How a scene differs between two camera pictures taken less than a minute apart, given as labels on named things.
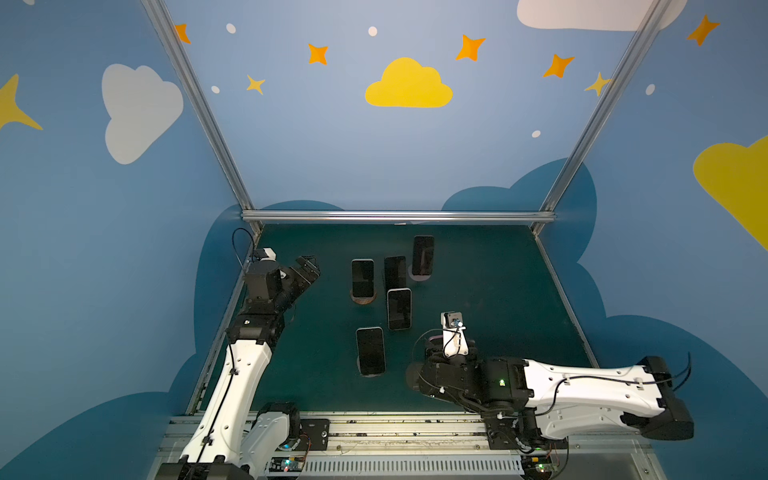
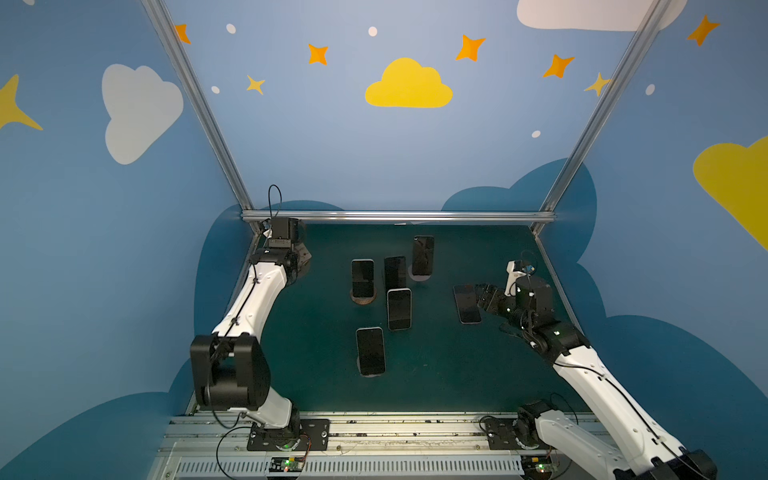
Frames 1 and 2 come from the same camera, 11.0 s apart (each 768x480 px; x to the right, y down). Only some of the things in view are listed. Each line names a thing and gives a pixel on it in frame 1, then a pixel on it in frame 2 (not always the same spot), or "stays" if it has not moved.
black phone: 395,276 stays
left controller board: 286,464 stays
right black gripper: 417,376 -> 497,298
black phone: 371,354 stays
